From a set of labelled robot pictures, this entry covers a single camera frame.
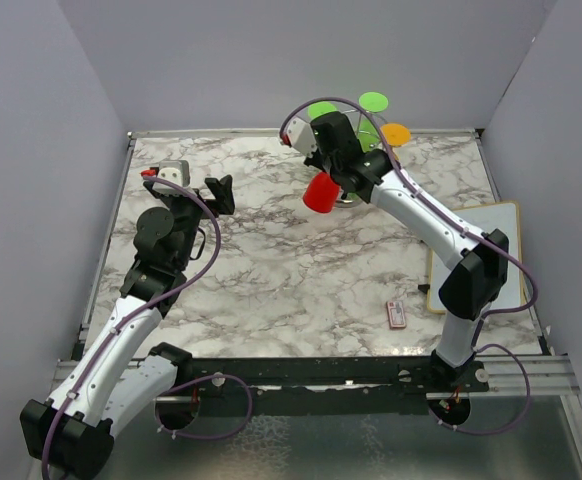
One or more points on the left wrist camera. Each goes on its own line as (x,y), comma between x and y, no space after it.
(173,171)

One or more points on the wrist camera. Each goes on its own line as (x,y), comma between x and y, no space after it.
(299,136)
(173,171)

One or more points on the green wine glass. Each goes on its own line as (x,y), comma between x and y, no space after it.
(320,108)
(374,103)

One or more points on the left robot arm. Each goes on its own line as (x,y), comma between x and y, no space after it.
(73,431)

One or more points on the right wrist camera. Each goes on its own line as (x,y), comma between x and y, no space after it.
(299,136)

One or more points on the chrome wine glass rack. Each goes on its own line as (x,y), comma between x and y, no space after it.
(351,200)

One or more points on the red white eraser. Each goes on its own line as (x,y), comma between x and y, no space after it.
(396,316)

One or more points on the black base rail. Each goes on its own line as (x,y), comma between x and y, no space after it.
(315,386)

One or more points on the red wine glass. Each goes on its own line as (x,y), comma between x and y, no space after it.
(321,194)

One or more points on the left green wine glass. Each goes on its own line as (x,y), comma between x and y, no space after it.
(320,108)

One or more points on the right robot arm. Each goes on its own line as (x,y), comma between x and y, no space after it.
(475,259)

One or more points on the rear green wine glass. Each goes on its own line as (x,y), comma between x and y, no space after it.
(374,103)

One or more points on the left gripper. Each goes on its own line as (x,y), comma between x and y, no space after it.
(222,191)

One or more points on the orange wine glass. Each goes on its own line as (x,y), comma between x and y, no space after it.
(396,134)

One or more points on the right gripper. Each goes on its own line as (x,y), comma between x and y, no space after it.
(313,161)

